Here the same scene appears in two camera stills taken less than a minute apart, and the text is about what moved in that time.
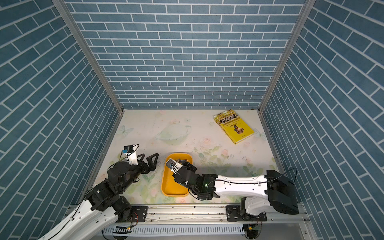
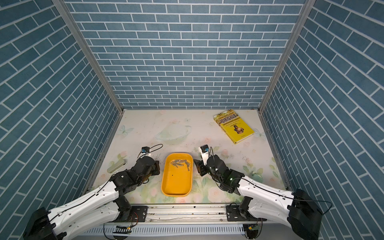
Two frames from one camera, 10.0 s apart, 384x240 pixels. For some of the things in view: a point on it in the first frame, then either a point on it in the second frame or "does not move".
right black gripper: [191, 167] -> [201, 167]
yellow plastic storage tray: [169, 186] does not move
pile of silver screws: [179, 161] does not move
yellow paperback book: [233, 126] does not move
